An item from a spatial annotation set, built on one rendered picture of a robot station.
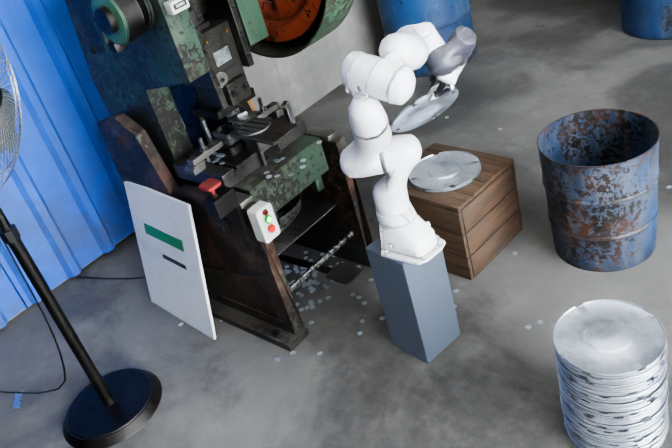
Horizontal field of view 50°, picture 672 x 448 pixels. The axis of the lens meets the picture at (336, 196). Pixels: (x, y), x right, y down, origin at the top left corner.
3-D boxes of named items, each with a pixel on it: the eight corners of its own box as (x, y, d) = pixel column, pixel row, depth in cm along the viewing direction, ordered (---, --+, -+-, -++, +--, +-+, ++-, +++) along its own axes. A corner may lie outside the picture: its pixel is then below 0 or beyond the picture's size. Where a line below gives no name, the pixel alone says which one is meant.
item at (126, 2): (169, 42, 238) (143, -24, 227) (142, 57, 232) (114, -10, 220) (132, 40, 253) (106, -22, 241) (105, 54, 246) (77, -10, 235)
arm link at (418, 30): (430, 54, 204) (466, 61, 231) (393, 4, 208) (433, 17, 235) (402, 79, 209) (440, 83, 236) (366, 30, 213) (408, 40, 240)
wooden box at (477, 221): (523, 228, 304) (513, 158, 287) (471, 280, 284) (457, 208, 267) (447, 207, 332) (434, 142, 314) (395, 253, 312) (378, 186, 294)
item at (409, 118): (466, 97, 283) (465, 95, 283) (446, 82, 257) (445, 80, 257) (406, 137, 292) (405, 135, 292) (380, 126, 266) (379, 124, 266)
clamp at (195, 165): (228, 152, 273) (219, 129, 268) (195, 175, 264) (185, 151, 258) (218, 150, 277) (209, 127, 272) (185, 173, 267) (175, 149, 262)
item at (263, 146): (309, 154, 267) (299, 122, 260) (284, 174, 259) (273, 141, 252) (263, 145, 283) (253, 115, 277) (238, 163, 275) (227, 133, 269)
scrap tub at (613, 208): (678, 222, 283) (678, 114, 259) (637, 287, 259) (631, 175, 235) (576, 203, 310) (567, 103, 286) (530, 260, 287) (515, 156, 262)
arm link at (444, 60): (414, 62, 234) (431, 86, 232) (424, 40, 222) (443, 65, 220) (457, 39, 240) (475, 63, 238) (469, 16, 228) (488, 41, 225)
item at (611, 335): (622, 288, 212) (622, 286, 211) (690, 350, 187) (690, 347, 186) (534, 324, 208) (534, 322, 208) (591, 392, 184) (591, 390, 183)
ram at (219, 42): (259, 92, 266) (234, 15, 252) (231, 110, 258) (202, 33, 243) (229, 88, 278) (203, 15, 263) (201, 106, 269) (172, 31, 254)
